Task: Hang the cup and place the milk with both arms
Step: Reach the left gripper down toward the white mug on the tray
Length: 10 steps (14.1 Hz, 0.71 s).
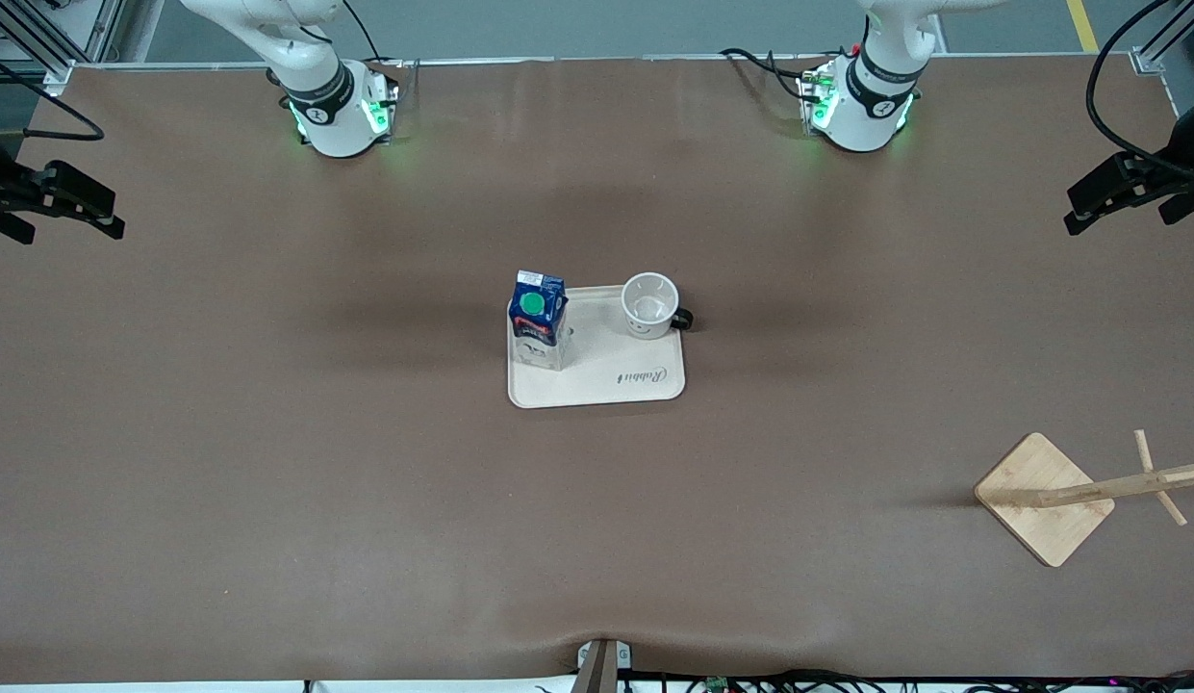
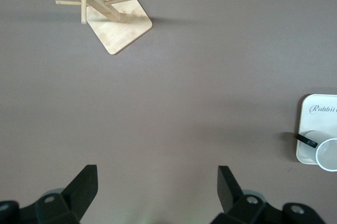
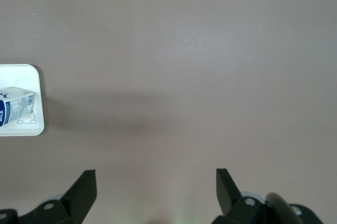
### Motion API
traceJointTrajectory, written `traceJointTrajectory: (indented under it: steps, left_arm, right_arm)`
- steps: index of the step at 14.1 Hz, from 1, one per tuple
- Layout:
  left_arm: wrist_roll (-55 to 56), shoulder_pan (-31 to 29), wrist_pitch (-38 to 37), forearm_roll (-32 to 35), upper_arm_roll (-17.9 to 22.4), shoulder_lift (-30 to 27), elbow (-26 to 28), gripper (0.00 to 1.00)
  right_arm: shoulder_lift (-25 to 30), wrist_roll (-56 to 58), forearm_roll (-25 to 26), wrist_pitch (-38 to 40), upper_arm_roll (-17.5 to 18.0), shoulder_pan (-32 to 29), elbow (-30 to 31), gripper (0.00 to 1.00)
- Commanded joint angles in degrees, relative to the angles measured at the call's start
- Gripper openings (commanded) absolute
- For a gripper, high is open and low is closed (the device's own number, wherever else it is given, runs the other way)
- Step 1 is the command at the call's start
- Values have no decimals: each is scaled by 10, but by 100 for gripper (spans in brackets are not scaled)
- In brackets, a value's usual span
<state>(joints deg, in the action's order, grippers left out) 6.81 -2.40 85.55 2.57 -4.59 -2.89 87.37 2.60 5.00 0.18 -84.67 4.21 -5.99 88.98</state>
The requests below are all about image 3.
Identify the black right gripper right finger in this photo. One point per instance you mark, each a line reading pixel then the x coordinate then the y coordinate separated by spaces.
pixel 229 197

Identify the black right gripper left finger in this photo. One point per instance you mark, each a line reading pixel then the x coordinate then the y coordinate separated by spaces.
pixel 79 195

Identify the blue white milk carton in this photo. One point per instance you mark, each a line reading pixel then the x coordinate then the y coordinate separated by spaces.
pixel 15 102

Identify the cream rabbit print tray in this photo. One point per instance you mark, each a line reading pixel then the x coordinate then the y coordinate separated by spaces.
pixel 23 76

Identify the brown table mat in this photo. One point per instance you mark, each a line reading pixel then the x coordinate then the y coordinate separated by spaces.
pixel 184 63

